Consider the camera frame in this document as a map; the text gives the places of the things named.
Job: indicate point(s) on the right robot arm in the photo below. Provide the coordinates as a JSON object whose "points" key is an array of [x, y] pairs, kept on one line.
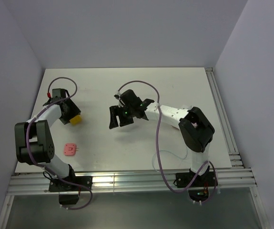
{"points": [[196, 130]]}

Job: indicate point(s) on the pink plug adapter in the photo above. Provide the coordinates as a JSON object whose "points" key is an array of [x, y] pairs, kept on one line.
{"points": [[70, 149]]}

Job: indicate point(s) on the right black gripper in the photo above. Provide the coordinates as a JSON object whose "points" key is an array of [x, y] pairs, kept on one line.
{"points": [[116, 110]]}

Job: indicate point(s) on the aluminium side rail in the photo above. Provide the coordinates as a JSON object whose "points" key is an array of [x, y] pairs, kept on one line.
{"points": [[233, 151]]}

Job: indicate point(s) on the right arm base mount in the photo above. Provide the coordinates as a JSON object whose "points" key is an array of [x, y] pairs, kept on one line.
{"points": [[205, 185]]}

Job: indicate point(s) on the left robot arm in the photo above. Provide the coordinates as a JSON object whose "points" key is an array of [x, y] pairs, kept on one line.
{"points": [[33, 140]]}

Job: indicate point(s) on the aluminium front rail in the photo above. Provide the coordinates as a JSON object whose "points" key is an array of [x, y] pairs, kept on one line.
{"points": [[114, 182]]}

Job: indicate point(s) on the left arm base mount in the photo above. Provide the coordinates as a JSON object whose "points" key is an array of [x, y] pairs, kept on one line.
{"points": [[69, 194]]}

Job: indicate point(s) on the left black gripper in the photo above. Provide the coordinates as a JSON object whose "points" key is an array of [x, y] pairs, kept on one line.
{"points": [[74, 111]]}

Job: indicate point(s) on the yellow cube socket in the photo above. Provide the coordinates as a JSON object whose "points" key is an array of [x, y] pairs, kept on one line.
{"points": [[76, 120]]}

